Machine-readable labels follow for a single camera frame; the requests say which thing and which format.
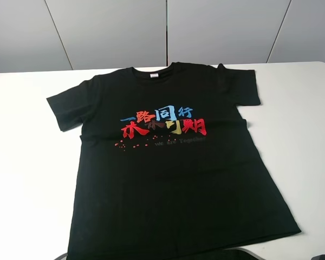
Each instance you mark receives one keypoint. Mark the black printed t-shirt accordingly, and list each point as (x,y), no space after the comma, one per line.
(168,168)

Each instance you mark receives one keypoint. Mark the dark robot base panel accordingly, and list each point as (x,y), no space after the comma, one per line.
(250,253)

